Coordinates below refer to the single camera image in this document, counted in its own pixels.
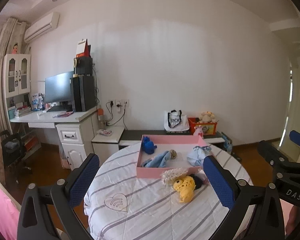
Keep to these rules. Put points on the pink heart plush toy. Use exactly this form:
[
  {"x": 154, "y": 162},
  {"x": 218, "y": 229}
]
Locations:
[{"x": 198, "y": 131}]

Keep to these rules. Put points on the stack of books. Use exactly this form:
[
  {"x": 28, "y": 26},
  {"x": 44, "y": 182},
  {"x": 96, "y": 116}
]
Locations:
[{"x": 22, "y": 111}]

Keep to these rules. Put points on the black office chair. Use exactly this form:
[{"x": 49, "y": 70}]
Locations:
[{"x": 13, "y": 151}]

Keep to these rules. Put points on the pink packet on cabinet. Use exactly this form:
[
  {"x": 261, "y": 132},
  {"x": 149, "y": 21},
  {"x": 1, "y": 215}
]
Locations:
[{"x": 104, "y": 132}]

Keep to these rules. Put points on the beige stocking ball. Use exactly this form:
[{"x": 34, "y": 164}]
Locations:
[{"x": 173, "y": 154}]

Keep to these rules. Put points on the black computer monitor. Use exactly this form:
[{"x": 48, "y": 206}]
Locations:
[{"x": 57, "y": 88}]

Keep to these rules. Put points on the blue carton beside bench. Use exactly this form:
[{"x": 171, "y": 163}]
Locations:
[{"x": 227, "y": 146}]

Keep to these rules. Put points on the black keyboard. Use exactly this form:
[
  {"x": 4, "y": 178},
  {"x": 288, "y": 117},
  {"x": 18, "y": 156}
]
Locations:
[{"x": 66, "y": 108}]

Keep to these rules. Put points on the royal blue knitted item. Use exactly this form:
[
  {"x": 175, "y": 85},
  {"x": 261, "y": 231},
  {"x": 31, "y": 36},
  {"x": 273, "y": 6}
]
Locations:
[{"x": 148, "y": 146}]

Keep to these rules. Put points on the red toy storage box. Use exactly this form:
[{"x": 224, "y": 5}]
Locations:
[{"x": 207, "y": 128}]

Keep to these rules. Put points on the wall power outlets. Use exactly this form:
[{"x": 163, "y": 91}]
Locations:
[{"x": 119, "y": 102}]

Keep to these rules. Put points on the pink floral pillow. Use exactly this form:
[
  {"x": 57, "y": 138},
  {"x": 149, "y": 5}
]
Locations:
[{"x": 291, "y": 215}]

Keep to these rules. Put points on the small white side cabinet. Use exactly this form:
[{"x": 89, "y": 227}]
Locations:
[{"x": 106, "y": 146}]

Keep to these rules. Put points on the black floor scale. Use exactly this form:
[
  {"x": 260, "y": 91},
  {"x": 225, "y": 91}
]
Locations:
[{"x": 236, "y": 157}]

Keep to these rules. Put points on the orange capped bottle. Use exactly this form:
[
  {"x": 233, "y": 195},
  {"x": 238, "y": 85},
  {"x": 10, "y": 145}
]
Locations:
[{"x": 100, "y": 115}]

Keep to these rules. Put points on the light blue fleece sock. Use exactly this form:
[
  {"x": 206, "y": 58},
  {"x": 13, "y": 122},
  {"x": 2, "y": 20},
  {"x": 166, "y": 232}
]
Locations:
[{"x": 159, "y": 161}]

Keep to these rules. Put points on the cotton swabs bag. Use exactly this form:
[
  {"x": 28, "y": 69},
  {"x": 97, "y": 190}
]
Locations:
[{"x": 168, "y": 177}]

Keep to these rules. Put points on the white glass door cabinet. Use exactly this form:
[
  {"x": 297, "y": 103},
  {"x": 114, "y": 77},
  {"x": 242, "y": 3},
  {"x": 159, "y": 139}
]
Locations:
[{"x": 16, "y": 74}]

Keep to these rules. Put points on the white desk with drawers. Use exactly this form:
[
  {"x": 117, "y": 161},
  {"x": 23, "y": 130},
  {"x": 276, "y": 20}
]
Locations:
[{"x": 74, "y": 132}]

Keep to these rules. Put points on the pink cardboard box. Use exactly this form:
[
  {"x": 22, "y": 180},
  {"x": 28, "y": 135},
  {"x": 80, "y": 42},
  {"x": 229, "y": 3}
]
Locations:
[{"x": 160, "y": 153}]

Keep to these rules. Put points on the beige plush toy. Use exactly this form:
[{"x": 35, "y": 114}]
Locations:
[{"x": 207, "y": 117}]

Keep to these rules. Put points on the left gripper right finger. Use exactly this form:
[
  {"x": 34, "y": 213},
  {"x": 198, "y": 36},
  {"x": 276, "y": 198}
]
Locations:
[{"x": 266, "y": 221}]

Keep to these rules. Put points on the yellow crochet item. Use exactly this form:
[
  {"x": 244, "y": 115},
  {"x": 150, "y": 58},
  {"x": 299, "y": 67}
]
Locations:
[{"x": 185, "y": 187}]

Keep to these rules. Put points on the red white paper bag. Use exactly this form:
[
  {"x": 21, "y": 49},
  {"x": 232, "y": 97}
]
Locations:
[{"x": 83, "y": 48}]

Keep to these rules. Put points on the white air conditioner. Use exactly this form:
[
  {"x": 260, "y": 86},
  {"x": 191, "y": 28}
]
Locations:
[{"x": 41, "y": 27}]

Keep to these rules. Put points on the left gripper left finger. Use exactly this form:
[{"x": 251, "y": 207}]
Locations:
[{"x": 35, "y": 221}]

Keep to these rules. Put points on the navy knitted item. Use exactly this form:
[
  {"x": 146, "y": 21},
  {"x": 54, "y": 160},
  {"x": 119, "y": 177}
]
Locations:
[{"x": 199, "y": 180}]

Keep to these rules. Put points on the white black tote bag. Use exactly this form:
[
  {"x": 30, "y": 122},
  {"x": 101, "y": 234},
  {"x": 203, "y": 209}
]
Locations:
[{"x": 176, "y": 121}]

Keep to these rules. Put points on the blue printed baby cloth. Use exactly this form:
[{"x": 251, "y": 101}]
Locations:
[{"x": 198, "y": 154}]

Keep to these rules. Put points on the beige curtain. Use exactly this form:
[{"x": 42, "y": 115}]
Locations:
[{"x": 11, "y": 32}]

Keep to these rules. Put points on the doll on cabinet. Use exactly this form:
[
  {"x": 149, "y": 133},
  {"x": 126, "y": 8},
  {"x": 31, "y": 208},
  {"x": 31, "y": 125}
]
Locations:
[{"x": 15, "y": 48}]

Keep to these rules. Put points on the black speaker box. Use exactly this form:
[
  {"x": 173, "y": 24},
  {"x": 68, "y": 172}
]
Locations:
[{"x": 83, "y": 66}]

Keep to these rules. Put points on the black computer tower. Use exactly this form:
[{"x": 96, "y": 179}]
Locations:
[{"x": 82, "y": 93}]

